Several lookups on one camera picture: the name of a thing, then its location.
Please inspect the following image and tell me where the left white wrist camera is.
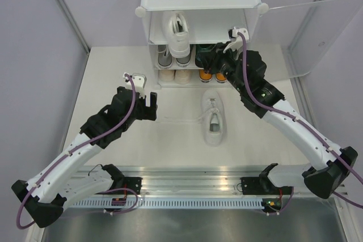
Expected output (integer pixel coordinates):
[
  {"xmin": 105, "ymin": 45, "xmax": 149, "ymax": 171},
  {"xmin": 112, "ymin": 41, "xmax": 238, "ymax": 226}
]
[{"xmin": 123, "ymin": 73, "xmax": 147, "ymax": 98}]

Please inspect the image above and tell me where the white sneaker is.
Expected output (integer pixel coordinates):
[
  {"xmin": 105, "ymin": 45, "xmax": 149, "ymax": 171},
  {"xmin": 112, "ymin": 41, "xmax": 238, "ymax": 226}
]
[
  {"xmin": 158, "ymin": 88, "xmax": 227, "ymax": 147},
  {"xmin": 162, "ymin": 11, "xmax": 190, "ymax": 58}
]

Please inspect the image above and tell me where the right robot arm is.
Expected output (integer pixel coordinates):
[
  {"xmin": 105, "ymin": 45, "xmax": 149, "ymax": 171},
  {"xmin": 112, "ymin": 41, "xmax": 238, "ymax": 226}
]
[{"xmin": 195, "ymin": 43, "xmax": 358, "ymax": 199}]

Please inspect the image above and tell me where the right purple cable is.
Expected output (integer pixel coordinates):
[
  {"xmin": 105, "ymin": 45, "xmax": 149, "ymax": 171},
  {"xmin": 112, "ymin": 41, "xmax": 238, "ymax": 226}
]
[{"xmin": 237, "ymin": 32, "xmax": 363, "ymax": 217}]

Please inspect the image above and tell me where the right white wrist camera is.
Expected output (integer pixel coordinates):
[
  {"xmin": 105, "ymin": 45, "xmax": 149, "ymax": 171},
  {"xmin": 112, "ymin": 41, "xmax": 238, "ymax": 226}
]
[{"xmin": 223, "ymin": 27, "xmax": 250, "ymax": 53}]

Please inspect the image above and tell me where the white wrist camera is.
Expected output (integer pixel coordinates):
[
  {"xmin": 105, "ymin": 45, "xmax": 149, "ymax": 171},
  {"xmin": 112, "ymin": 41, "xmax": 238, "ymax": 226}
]
[
  {"xmin": 223, "ymin": 27, "xmax": 250, "ymax": 53},
  {"xmin": 123, "ymin": 73, "xmax": 147, "ymax": 98}
]

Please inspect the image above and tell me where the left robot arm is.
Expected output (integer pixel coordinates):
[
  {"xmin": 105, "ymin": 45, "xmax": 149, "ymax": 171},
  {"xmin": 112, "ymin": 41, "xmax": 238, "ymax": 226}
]
[{"xmin": 11, "ymin": 87, "xmax": 158, "ymax": 230}]

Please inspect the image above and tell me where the white plastic shoe cabinet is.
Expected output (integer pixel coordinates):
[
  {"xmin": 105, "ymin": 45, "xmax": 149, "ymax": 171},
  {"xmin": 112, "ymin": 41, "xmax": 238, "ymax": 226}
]
[{"xmin": 135, "ymin": 0, "xmax": 269, "ymax": 88}]

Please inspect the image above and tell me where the orange canvas sneaker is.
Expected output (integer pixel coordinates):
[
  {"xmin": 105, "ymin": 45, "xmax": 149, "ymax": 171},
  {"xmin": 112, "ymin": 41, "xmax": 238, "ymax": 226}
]
[
  {"xmin": 199, "ymin": 70, "xmax": 213, "ymax": 83},
  {"xmin": 215, "ymin": 73, "xmax": 227, "ymax": 83}
]

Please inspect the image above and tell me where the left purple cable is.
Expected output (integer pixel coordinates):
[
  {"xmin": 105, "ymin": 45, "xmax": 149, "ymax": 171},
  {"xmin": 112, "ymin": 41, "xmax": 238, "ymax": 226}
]
[{"xmin": 15, "ymin": 74, "xmax": 137, "ymax": 230}]

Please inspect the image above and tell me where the translucent cabinet door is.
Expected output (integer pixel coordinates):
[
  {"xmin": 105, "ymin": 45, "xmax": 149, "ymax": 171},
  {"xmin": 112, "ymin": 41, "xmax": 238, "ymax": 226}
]
[{"xmin": 247, "ymin": 0, "xmax": 362, "ymax": 82}]

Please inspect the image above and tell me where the beige lace sneaker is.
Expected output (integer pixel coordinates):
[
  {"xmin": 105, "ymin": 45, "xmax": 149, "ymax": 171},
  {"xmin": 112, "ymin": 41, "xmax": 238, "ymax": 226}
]
[
  {"xmin": 158, "ymin": 69, "xmax": 175, "ymax": 83},
  {"xmin": 175, "ymin": 70, "xmax": 191, "ymax": 84}
]

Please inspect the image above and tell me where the grey canvas sneaker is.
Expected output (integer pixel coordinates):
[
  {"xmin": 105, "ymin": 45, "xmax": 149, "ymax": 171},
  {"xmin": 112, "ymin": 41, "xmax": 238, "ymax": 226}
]
[
  {"xmin": 157, "ymin": 45, "xmax": 172, "ymax": 69},
  {"xmin": 176, "ymin": 54, "xmax": 191, "ymax": 67}
]

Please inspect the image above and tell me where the purple cable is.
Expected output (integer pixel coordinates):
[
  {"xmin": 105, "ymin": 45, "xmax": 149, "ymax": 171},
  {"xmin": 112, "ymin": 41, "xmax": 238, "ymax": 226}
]
[
  {"xmin": 237, "ymin": 32, "xmax": 363, "ymax": 217},
  {"xmin": 15, "ymin": 74, "xmax": 137, "ymax": 230}
]

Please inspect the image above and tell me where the white slotted cable duct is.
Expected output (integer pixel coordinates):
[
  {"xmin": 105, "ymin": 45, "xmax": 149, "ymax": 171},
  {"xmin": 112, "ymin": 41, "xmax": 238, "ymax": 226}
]
[{"xmin": 72, "ymin": 197, "xmax": 264, "ymax": 210}]

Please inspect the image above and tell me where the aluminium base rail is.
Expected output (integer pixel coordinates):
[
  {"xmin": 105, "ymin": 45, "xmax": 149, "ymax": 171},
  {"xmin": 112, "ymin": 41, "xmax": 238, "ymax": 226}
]
[{"xmin": 39, "ymin": 164, "xmax": 349, "ymax": 198}]

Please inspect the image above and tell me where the green heeled shoe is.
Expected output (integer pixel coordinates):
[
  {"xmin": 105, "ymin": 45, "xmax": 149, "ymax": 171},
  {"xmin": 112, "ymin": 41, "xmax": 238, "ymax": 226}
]
[{"xmin": 195, "ymin": 44, "xmax": 215, "ymax": 69}]

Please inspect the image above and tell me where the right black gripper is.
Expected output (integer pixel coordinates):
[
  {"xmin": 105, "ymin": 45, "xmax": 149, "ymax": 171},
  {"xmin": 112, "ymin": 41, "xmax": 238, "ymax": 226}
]
[{"xmin": 197, "ymin": 40, "xmax": 247, "ymax": 94}]

